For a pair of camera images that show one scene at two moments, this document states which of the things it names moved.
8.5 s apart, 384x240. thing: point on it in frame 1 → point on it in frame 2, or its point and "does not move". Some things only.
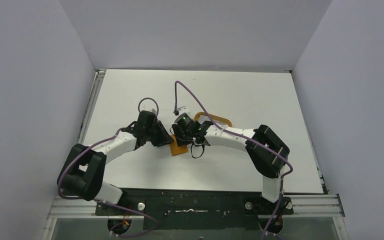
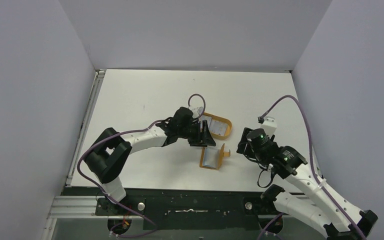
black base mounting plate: [196, 208] does not move
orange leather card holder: [176, 150] → [212, 158]
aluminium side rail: [91, 105] does not move
